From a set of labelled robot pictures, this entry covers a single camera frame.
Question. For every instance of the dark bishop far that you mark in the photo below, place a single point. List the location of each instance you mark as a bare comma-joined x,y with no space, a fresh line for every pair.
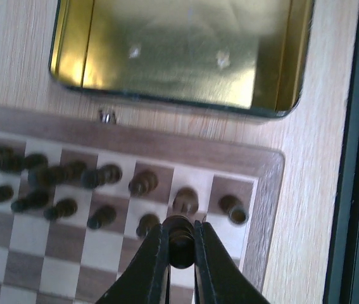
18,163

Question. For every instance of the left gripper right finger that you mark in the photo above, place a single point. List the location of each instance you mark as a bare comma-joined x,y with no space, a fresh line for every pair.
217,278

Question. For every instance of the gold tin box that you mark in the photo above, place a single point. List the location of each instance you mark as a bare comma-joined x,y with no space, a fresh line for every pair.
238,58

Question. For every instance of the dark queen piece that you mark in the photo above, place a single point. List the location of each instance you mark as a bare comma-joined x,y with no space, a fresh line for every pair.
107,174

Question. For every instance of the dark bishop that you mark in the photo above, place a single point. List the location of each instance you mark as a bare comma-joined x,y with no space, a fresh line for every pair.
18,163
143,183

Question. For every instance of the dark knight near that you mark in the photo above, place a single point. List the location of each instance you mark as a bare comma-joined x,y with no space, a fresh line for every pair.
186,201

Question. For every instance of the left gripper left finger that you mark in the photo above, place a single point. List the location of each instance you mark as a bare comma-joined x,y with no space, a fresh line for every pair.
147,278

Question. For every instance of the dark bishop near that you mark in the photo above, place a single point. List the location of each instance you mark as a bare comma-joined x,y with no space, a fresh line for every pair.
143,183

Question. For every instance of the wooden chess board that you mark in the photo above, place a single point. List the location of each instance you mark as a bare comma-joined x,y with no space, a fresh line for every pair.
67,262

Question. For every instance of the dark king piece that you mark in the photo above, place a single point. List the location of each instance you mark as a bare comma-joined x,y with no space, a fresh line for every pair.
45,176

